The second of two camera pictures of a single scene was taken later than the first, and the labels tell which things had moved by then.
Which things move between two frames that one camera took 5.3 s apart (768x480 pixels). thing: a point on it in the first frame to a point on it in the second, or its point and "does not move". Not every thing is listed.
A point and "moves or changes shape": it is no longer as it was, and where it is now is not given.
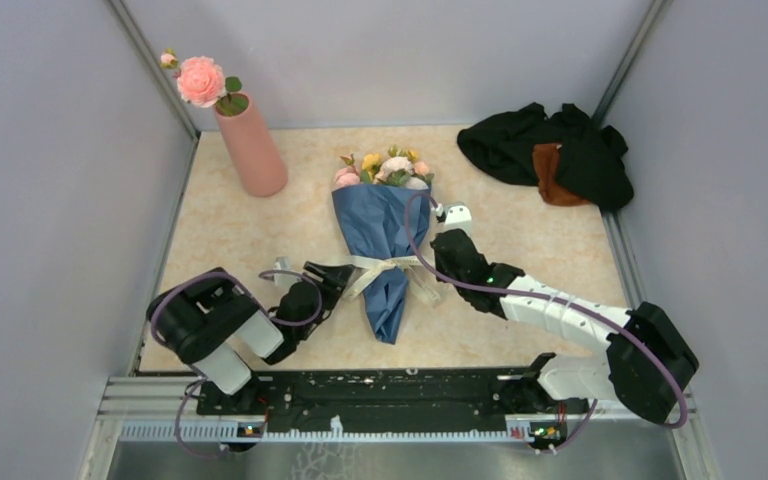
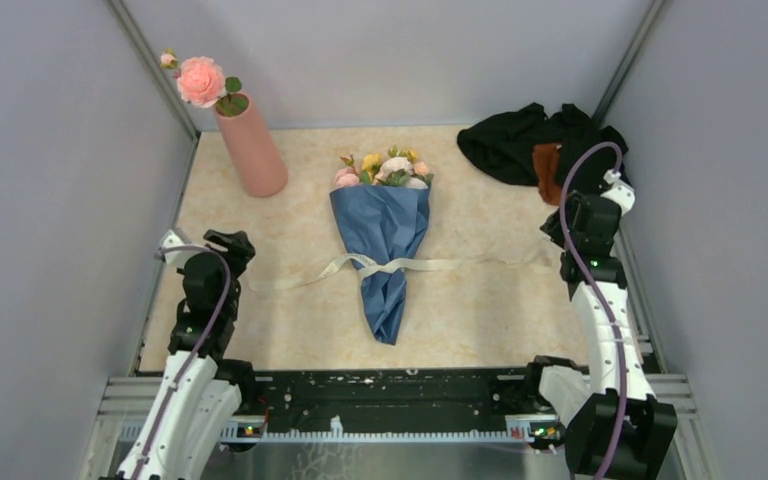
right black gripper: (438, 267) to (553, 228)
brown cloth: (546, 157) does not move
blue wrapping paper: (374, 218) does not move
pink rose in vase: (201, 82) does not move
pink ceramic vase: (257, 156) does not move
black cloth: (590, 157) does not move
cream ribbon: (379, 264) moves or changes shape
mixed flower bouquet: (396, 169) does not move
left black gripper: (335, 278) to (240, 250)
